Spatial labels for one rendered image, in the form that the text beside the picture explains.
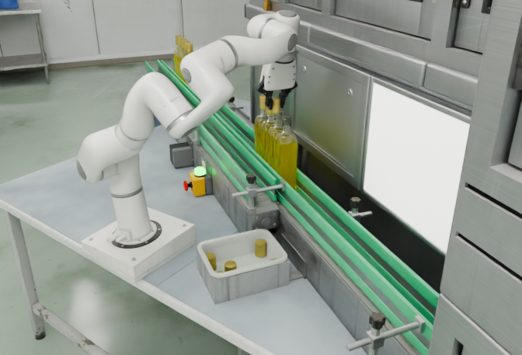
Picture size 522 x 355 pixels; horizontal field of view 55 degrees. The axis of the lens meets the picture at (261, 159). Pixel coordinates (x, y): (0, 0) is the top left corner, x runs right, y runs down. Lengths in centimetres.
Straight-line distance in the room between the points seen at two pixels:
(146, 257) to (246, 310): 33
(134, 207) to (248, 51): 57
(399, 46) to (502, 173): 77
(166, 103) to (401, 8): 61
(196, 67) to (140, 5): 617
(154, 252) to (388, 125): 75
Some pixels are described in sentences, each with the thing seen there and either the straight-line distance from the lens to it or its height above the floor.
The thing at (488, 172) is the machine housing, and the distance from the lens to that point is 57.
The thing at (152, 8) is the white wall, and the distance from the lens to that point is 738.
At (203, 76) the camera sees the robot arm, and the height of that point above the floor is 135.
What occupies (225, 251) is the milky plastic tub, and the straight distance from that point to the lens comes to 150.
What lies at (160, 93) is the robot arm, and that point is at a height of 131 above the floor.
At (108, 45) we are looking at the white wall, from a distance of 736.
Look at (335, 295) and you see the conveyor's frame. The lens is 133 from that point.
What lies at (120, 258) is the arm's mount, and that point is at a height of 80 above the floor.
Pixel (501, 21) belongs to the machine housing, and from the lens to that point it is 55.
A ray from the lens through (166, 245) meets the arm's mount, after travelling 153.
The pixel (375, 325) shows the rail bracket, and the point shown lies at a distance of 99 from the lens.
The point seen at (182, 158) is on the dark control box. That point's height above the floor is 79.
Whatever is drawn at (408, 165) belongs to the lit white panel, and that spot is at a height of 115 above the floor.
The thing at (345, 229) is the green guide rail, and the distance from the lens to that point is 140.
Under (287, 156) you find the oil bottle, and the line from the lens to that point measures 155.
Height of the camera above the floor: 165
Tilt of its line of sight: 24 degrees down
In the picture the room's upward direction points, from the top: straight up
